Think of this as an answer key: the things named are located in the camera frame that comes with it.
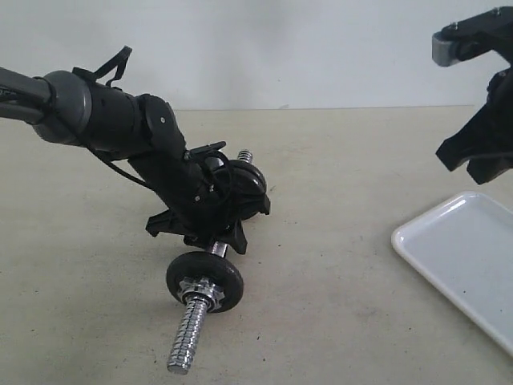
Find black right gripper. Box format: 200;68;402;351
435;67;512;184

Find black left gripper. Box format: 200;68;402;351
145;198;248;255

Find black weight plate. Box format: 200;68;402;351
166;250;244;313
225;177;271;223

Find chrome threaded dumbbell bar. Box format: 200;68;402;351
166;149;254;376

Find white rectangular tray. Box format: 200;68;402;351
390;191;512;353

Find black weight plate end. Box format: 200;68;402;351
228;160;267;195

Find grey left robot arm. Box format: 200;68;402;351
1;69;270;254

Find chrome spin-lock collar nut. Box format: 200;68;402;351
177;277;225;312

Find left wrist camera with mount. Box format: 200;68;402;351
184;140;226;171

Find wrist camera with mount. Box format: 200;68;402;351
184;140;226;171
431;6;512;67

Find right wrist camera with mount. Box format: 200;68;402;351
431;6;512;67

